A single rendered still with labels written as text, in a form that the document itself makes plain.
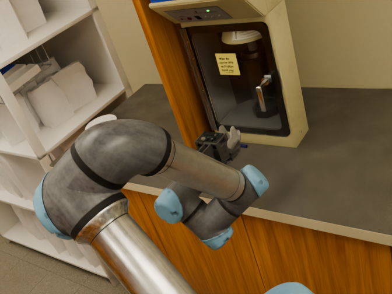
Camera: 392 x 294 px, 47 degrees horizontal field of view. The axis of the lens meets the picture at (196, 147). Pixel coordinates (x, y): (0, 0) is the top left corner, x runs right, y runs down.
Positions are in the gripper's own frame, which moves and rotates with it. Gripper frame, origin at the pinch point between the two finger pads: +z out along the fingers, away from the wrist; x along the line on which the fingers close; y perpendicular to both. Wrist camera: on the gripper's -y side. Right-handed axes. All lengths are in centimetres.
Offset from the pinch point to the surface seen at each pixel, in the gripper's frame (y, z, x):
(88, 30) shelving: 10, 65, 123
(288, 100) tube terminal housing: -2.6, 23.7, -5.4
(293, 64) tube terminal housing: 6.1, 31.2, -5.4
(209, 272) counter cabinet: -66, -4, 28
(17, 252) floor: -115, -4, 203
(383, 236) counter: -21.4, -7.4, -40.7
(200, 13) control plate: 30.9, 15.6, 12.2
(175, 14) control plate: 31.1, 15.3, 21.2
